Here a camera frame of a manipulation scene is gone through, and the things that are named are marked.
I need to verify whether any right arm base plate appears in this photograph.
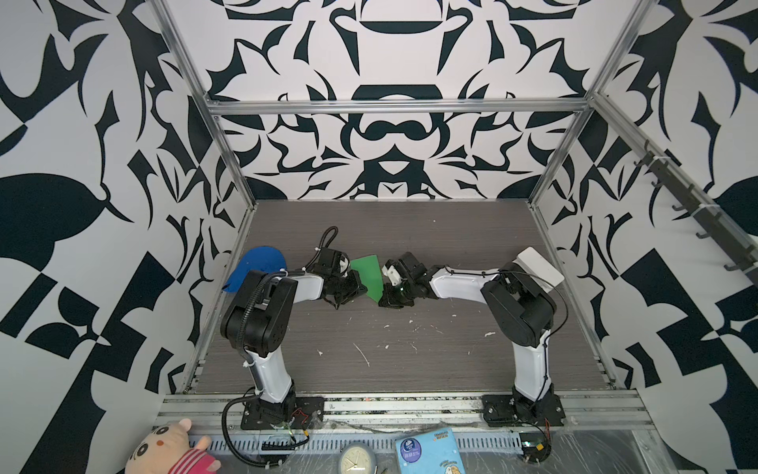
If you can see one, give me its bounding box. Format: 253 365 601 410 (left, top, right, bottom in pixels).
481 391 566 428

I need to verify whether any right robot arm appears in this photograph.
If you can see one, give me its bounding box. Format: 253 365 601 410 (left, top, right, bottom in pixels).
379 247 564 408

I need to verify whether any white cable duct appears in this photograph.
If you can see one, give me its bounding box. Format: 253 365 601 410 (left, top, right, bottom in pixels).
188 431 525 456

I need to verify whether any blue booklet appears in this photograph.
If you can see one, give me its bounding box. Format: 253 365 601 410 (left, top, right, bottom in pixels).
395 428 466 474

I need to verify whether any blue cloth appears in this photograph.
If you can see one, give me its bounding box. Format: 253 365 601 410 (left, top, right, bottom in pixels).
222 246 287 293

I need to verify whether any white box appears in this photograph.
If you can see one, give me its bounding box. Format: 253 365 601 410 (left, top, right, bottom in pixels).
513 247 565 292

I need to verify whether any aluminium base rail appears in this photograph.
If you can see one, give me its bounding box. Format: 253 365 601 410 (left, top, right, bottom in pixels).
155 390 653 433

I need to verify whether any round clock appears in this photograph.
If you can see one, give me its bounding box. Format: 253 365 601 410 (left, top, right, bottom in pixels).
338 442 378 474

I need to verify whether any green square paper sheet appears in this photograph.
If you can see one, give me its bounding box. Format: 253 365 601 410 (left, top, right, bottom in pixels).
351 255 384 302

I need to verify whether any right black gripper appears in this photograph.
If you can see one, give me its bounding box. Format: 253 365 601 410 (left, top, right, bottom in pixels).
376 279 418 308

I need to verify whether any black corrugated cable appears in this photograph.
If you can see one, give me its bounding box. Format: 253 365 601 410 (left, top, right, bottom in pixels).
221 225 340 469

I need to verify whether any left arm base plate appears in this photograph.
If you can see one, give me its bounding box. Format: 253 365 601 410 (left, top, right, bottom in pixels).
241 396 326 431

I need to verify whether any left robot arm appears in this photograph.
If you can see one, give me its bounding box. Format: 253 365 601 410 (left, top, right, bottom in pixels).
219 246 368 424

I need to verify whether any plush toy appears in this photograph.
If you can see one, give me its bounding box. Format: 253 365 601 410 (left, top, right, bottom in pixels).
124 419 221 474

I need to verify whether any small electronics board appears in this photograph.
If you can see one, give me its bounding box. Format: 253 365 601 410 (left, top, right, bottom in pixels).
519 432 552 465

